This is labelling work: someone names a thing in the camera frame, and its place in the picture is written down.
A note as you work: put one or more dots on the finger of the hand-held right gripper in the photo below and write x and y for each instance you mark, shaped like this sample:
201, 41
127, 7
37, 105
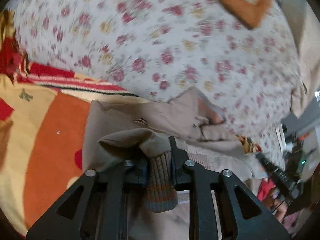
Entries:
277, 172

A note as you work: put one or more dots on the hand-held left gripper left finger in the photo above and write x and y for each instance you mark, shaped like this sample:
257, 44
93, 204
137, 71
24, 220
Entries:
140, 172

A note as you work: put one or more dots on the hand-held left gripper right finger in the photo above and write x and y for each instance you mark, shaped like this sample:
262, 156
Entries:
176, 170

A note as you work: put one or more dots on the beige jacket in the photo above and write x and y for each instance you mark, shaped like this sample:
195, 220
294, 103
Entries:
162, 115

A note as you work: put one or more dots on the red orange printed blanket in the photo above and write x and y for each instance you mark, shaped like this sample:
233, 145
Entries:
55, 135

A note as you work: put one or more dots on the beige cloth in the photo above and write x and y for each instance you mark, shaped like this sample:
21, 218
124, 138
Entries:
306, 55

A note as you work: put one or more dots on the floral bed sheet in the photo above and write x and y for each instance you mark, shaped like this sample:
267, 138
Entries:
150, 30

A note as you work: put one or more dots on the orange cushion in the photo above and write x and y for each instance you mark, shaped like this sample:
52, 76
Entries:
242, 2

